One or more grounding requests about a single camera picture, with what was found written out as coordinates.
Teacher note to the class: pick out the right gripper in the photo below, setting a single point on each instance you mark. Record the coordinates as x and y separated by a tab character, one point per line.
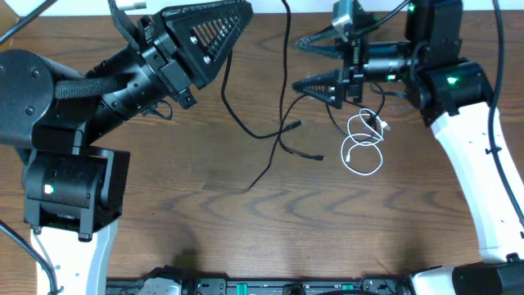
354	65

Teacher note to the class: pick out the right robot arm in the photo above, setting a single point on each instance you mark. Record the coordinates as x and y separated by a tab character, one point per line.
459	104

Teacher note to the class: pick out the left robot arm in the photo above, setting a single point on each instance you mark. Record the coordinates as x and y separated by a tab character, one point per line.
53	116

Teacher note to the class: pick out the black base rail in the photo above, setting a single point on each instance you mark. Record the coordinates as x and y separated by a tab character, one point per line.
373	284

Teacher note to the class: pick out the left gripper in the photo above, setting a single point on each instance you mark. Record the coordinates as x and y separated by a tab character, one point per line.
164	60

